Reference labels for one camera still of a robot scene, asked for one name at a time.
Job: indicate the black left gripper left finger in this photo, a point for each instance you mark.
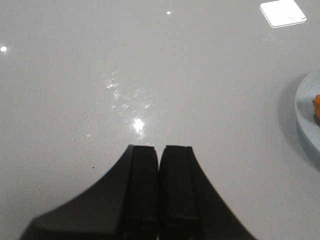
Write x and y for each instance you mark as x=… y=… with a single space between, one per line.
x=122 y=205

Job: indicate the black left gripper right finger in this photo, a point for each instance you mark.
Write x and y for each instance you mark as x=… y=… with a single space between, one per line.
x=189 y=206

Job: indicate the light blue round plate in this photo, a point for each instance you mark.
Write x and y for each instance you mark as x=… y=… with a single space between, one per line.
x=308 y=125

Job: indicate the orange corn cob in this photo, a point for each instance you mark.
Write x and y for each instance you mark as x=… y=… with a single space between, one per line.
x=316 y=105

